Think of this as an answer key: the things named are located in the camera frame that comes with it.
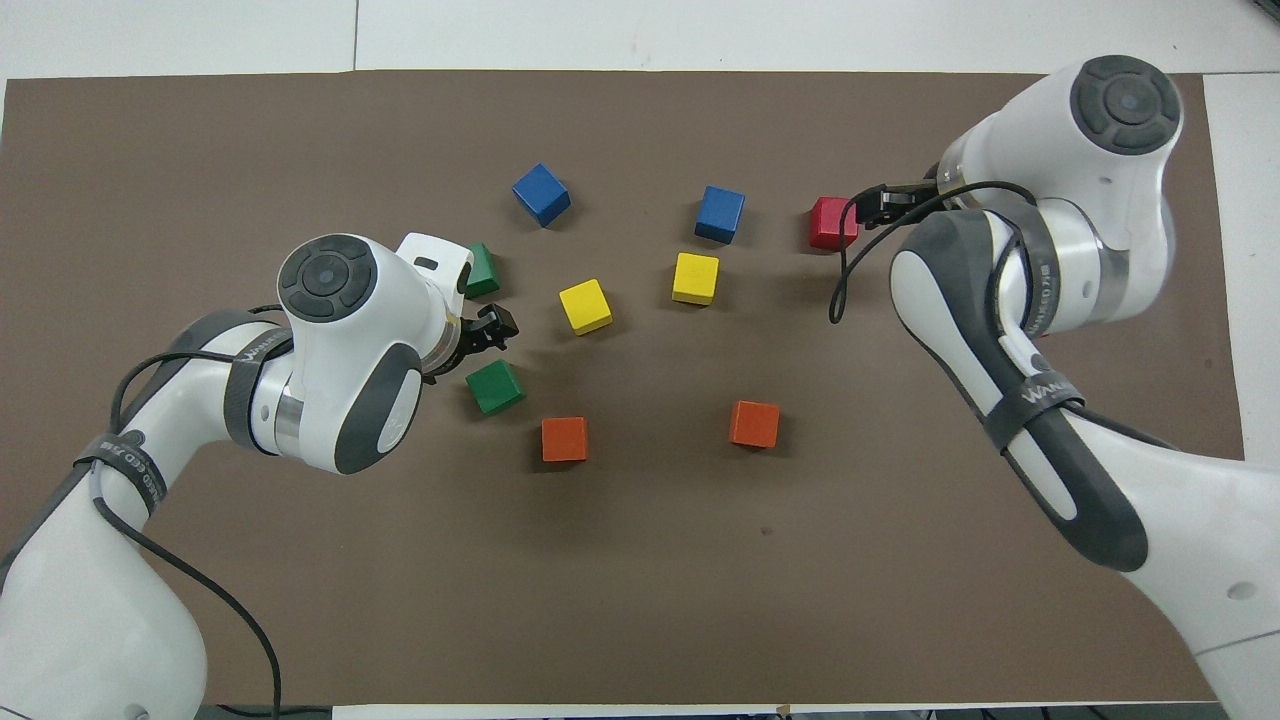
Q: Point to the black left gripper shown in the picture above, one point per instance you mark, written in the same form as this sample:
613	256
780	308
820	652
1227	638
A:
465	345

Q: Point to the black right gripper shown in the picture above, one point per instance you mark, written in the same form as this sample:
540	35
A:
922	195

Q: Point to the red wooden cube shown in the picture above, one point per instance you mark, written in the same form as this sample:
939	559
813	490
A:
831	224

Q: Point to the green wooden cube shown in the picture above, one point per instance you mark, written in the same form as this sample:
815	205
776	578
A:
494	387
482	272

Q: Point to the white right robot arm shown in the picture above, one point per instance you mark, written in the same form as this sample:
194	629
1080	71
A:
1200	520

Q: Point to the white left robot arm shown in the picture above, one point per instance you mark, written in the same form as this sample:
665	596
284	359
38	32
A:
100	620

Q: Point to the yellow wooden cube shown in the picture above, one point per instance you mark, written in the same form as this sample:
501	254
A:
585	306
695	278

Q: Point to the orange wooden cube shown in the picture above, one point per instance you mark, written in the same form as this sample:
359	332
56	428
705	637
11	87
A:
565	439
754	423

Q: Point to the blue wooden cube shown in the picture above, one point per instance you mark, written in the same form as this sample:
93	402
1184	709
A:
720	214
541	194

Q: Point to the brown table mat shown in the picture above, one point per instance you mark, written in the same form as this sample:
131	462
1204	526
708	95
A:
640	600

